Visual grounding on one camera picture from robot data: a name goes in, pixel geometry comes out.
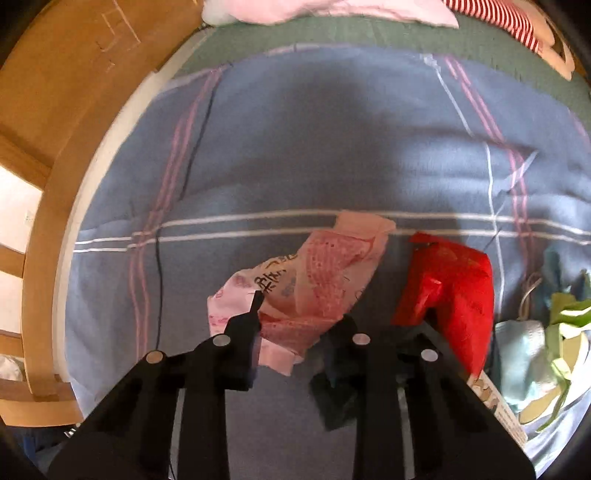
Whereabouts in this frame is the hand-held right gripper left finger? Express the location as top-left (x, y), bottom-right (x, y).
top-left (48, 291), bottom-right (264, 480)

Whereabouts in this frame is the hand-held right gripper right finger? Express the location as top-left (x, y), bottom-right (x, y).
top-left (321, 316), bottom-right (536, 480)

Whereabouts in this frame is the pink printed plastic bag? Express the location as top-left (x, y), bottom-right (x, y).
top-left (207, 211), bottom-right (397, 376)

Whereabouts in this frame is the red wrapper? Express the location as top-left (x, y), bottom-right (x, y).
top-left (392, 232), bottom-right (495, 377)

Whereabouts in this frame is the white printed packet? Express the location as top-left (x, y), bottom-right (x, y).
top-left (466, 369), bottom-right (529, 448)

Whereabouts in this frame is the light blue face mask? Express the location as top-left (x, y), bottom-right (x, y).
top-left (494, 318), bottom-right (561, 414)

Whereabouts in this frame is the blue striped blanket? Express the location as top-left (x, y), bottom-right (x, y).
top-left (65, 44), bottom-right (591, 480)

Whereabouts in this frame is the yellow-green wrapper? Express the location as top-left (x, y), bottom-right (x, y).
top-left (517, 298), bottom-right (591, 432)

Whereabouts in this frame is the light blue cushion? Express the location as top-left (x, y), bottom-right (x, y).
top-left (203, 4), bottom-right (237, 25)

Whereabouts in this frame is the green bed mat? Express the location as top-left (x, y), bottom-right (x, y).
top-left (175, 9), bottom-right (591, 116)

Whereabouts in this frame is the pink pillow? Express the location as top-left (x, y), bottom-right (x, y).
top-left (203, 0), bottom-right (460, 29)

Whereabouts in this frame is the wooden bunk bed frame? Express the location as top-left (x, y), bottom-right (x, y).
top-left (0, 0), bottom-right (204, 425)

